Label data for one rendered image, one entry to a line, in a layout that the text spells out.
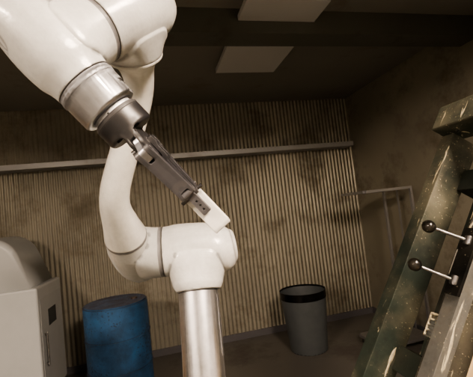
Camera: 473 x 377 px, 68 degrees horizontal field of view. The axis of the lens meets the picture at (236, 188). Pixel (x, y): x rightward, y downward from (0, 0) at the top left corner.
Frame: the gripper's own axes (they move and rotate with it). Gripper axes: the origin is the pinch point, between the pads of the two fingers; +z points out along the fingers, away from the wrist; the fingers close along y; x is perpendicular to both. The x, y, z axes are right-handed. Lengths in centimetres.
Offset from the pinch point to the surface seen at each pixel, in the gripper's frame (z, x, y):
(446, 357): 75, -14, 25
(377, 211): 215, -102, 385
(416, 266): 58, -26, 36
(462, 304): 70, -27, 29
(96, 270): 16, 201, 354
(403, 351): 84, -6, 45
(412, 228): 63, -38, 60
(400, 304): 75, -17, 51
